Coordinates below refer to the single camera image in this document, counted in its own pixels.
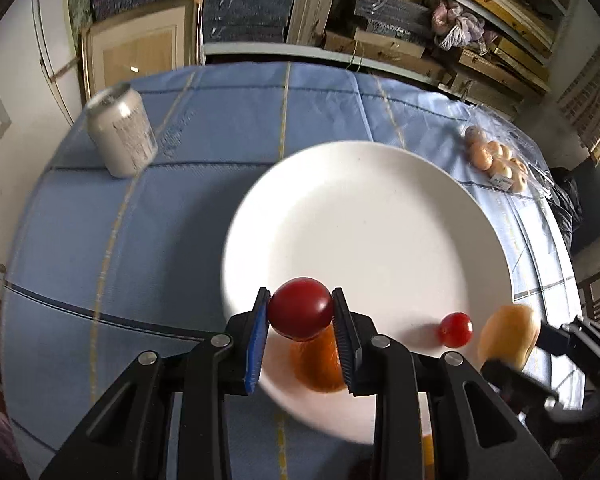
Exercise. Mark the black jacket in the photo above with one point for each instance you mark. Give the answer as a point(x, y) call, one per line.
point(567, 210)

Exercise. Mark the upright pale wooden boxes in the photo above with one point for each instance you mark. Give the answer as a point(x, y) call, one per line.
point(312, 7)

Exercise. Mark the silver drink can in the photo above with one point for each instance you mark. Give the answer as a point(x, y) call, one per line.
point(122, 132)

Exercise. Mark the plastic box of buns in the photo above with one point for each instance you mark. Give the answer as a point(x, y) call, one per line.
point(495, 160)

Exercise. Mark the blue checked tablecloth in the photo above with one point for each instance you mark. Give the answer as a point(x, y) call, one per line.
point(155, 240)

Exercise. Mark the grey metal shelf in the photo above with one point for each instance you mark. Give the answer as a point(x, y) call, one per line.
point(260, 49)

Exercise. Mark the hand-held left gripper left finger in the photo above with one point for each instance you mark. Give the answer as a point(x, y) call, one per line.
point(256, 355)

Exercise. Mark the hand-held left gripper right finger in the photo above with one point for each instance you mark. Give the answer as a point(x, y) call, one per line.
point(344, 355)

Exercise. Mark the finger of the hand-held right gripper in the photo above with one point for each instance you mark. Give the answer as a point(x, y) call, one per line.
point(522, 387)
point(555, 340)

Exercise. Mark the pale yellow oval fruit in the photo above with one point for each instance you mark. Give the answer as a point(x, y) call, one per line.
point(507, 335)

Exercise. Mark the pink cloth bundle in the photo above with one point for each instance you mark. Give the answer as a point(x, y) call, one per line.
point(460, 22)

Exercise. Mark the wooden picture frame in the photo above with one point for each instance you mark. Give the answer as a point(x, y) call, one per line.
point(135, 50)

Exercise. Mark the orange mandarin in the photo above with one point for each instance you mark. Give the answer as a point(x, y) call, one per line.
point(320, 367)

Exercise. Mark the red cherry tomato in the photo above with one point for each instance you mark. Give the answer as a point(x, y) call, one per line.
point(300, 312)
point(456, 330)

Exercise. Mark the white round plate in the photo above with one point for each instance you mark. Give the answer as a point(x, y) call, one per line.
point(370, 230)

